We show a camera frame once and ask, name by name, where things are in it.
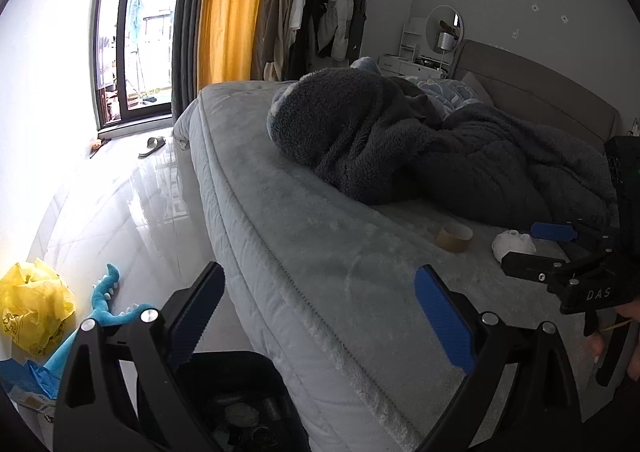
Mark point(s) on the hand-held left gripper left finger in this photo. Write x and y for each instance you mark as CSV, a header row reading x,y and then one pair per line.
x,y
197,317

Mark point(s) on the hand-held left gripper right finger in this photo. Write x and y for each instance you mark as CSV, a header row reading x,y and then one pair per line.
x,y
445,324

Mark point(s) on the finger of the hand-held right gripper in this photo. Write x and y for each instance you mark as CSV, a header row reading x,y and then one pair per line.
x,y
550,232
530,266

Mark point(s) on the white cloth bundle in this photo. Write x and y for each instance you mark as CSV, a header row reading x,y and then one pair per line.
x,y
512,244

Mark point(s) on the black trash bin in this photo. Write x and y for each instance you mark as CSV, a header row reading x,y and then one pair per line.
x,y
260,382

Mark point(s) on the person's right hand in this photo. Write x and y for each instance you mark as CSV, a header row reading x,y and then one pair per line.
x,y
635,352

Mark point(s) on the brown tape roll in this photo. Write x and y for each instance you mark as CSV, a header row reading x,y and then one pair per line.
x,y
442,242

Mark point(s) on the blue plush toy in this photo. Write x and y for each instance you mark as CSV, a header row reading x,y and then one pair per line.
x,y
102,299

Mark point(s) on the beige padded headboard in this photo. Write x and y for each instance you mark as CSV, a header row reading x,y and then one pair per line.
x,y
550,87

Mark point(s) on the bed with light plush cover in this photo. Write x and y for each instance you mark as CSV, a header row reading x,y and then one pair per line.
x,y
325,242

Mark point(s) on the grey pillow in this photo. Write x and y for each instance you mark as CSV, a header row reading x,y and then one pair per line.
x,y
477,87

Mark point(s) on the yellow plastic bag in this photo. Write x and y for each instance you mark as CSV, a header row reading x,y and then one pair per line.
x,y
30,302

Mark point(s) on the light blue patterned quilt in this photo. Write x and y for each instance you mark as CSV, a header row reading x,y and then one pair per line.
x,y
450,92

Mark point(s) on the grey fleece blanket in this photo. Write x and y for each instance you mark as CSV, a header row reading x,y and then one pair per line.
x,y
400,147

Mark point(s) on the grey slipper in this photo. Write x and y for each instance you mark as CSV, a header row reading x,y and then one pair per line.
x,y
151,146

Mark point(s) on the blue plastic bag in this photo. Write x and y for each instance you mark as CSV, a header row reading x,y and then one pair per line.
x,y
25,374

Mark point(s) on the small cardboard box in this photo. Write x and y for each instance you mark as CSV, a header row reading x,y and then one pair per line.
x,y
35,404

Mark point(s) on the silver table lamp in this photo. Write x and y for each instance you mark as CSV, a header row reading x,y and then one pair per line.
x,y
444,39

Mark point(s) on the white dresser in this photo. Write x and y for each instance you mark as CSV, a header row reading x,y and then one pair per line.
x,y
395,63

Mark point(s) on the white desk shelf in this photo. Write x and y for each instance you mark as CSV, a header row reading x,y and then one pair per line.
x,y
412,39

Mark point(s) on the round mirror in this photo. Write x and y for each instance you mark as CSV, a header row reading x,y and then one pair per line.
x,y
437,22

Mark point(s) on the dark hanging trousers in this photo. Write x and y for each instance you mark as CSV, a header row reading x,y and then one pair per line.
x,y
357,27

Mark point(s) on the grey curtain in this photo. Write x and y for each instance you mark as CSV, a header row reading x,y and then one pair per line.
x,y
187,32

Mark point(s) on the white hanging jacket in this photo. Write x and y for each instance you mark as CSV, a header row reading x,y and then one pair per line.
x,y
340,17

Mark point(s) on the beige hanging coat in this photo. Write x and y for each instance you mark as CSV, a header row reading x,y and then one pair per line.
x,y
285,22

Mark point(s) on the yellow curtain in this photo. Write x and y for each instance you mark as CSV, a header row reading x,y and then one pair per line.
x,y
230,7

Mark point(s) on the clothes rack with garments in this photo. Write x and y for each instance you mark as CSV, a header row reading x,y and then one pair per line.
x,y
272,7

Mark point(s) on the black sliding door frame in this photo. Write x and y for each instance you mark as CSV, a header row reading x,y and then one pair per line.
x,y
123,32

